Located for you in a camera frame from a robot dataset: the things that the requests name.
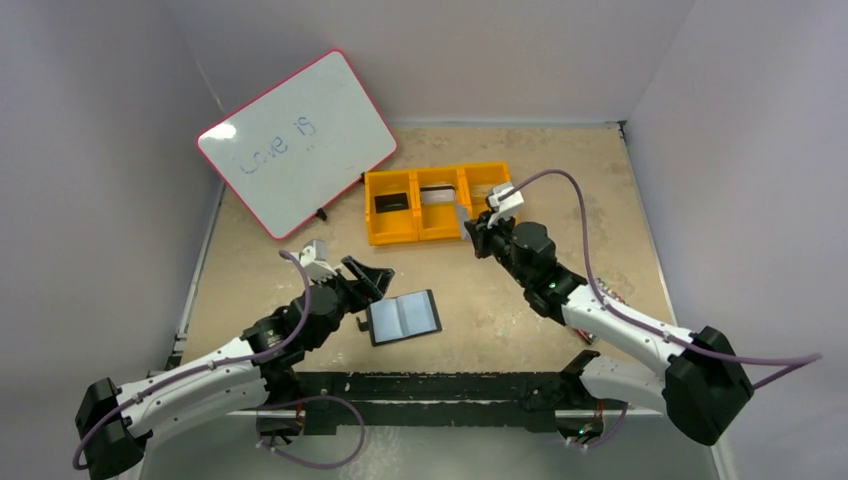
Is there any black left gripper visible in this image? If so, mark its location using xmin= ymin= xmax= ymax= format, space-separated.
xmin=309 ymin=256 xmax=392 ymax=348

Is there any yellow three-compartment tray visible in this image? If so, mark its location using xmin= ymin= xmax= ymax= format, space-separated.
xmin=363 ymin=162 xmax=511 ymax=246

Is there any black leather card holder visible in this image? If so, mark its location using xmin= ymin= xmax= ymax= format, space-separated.
xmin=356 ymin=289 xmax=442 ymax=347

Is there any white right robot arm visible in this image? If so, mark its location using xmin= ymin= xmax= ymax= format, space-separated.
xmin=464 ymin=212 xmax=754 ymax=446

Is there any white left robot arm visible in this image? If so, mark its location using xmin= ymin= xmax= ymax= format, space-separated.
xmin=72 ymin=246 xmax=395 ymax=479

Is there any silver card in tray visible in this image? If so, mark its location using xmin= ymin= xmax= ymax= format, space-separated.
xmin=419 ymin=185 xmax=457 ymax=206

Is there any black card in tray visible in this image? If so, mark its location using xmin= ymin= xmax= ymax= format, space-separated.
xmin=373 ymin=192 xmax=410 ymax=214

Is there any pink framed whiteboard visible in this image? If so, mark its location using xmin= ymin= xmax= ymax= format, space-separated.
xmin=196 ymin=49 xmax=398 ymax=239

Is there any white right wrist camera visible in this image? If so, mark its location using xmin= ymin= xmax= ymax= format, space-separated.
xmin=486 ymin=182 xmax=524 ymax=228

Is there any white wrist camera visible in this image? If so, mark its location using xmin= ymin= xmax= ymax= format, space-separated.
xmin=486 ymin=182 xmax=524 ymax=228
xmin=298 ymin=239 xmax=336 ymax=283

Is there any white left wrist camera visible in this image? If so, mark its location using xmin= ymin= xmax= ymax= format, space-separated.
xmin=298 ymin=239 xmax=336 ymax=283

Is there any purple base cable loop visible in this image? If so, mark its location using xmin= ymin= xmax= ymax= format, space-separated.
xmin=255 ymin=396 xmax=368 ymax=472

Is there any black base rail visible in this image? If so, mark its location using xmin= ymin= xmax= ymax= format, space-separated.
xmin=263 ymin=372 xmax=623 ymax=435

